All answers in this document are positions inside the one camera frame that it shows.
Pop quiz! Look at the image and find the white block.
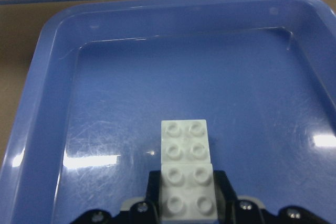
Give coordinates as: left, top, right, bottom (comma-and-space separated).
161, 119, 211, 164
160, 163, 218, 223

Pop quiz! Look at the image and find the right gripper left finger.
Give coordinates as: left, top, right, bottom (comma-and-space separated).
72, 170, 161, 223

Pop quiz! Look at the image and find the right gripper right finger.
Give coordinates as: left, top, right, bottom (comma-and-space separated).
213, 170, 328, 223

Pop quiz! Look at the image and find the blue plastic tray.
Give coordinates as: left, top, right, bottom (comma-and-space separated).
1, 0, 335, 223

